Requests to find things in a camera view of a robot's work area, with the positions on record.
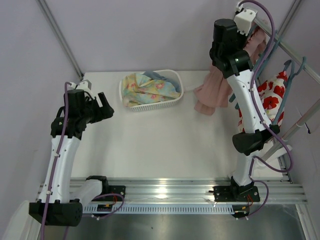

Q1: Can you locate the red poppy floral garment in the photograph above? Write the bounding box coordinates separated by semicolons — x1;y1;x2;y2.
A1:
228;70;288;134

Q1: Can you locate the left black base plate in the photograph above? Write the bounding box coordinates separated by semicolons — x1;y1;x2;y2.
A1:
106;185;126;203

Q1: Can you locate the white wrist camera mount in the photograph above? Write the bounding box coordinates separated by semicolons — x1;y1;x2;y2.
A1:
69;79;96;99
233;4;258;37

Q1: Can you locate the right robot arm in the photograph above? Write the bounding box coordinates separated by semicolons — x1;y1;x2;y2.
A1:
210;18;280;202

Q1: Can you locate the yellow floral garment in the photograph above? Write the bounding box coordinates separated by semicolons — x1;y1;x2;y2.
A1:
120;73;182;107

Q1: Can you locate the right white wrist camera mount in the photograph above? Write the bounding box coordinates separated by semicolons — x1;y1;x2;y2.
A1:
233;4;258;37

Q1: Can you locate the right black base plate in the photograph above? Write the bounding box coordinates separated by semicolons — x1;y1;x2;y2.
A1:
208;185;260;203

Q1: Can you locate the aluminium mounting rail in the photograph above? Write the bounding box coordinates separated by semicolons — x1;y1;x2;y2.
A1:
108;177;308;205

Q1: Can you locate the blue garment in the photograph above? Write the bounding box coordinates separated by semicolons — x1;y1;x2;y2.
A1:
143;70;181;93

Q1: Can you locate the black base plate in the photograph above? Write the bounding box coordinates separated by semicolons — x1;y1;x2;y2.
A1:
106;185;126;203
208;185;260;203

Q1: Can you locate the silver clothes rack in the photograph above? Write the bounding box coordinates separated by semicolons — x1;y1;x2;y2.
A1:
183;0;320;171

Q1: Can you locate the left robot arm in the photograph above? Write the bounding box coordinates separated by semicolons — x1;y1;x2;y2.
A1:
29;89;114;227

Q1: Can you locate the teal hanger with garment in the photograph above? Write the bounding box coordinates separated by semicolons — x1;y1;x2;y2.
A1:
272;56;307;125

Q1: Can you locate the pink skirt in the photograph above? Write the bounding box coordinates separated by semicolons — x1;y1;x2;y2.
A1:
193;26;267;116

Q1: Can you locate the white slotted cable duct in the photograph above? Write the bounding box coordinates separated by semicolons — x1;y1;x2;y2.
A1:
83;203;234;215

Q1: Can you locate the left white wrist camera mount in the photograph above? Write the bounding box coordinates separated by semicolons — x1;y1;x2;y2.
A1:
69;79;96;99

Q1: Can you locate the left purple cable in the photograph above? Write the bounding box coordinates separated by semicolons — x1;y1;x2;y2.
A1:
37;81;76;240

